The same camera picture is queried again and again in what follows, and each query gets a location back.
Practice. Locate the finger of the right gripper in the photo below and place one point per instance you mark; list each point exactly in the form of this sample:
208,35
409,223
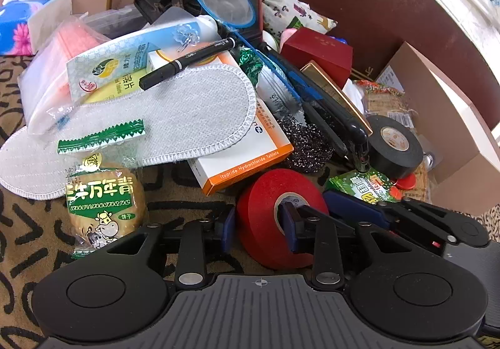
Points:
352,209

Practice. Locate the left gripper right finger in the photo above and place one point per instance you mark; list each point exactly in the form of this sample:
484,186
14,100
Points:
307,230

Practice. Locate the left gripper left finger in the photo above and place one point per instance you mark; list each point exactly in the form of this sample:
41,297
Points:
201,242

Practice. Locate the black tape roll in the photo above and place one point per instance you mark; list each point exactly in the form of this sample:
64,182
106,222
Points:
393,149

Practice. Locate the red tape roll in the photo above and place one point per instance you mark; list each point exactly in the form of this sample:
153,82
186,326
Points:
259,229

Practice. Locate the green snack packet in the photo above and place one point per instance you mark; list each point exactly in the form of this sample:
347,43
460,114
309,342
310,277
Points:
372,186

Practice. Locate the steel wool scrubber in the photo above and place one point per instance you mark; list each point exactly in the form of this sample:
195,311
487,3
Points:
311,147

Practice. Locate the pink cardboard storage box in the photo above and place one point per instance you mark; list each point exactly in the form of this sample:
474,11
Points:
466,177

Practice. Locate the orange white medicine box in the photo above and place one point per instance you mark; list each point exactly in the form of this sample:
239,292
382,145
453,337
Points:
242,153

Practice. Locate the packaged wooden insoles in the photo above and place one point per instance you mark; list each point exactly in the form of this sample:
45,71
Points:
378,99

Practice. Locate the packaged round biscuit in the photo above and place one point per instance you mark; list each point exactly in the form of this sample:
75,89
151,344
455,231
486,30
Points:
105,201

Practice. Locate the gold rectangular box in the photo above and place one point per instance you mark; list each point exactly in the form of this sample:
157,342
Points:
314,72

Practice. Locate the black blue utility knife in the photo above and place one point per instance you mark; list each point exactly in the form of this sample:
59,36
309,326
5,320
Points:
346,134

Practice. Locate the dark red gift box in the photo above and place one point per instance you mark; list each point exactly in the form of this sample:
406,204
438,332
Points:
330,54

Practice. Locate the green candy wrapper strip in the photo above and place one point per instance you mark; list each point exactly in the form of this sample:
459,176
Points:
108,137

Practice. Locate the white fabric insole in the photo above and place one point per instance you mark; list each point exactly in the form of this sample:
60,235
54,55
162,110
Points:
32,168

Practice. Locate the black marker pen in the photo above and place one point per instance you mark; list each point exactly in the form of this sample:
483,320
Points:
177,65

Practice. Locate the floral fabric pouch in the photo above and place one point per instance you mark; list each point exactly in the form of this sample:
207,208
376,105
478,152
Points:
279,15

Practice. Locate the brown wooden chair back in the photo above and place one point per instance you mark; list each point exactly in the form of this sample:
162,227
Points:
377,28

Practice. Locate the white green lozenge packet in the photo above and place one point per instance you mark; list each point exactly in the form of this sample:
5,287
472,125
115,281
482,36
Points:
98,66

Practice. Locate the blue rimmed mesh strainer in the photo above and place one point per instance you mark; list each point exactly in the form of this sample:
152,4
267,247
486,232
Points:
236,15

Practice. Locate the pink item plastic bag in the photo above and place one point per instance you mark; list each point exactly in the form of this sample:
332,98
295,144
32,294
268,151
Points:
44,85

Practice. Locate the blue tissue pack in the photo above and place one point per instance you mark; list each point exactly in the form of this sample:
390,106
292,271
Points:
26,24

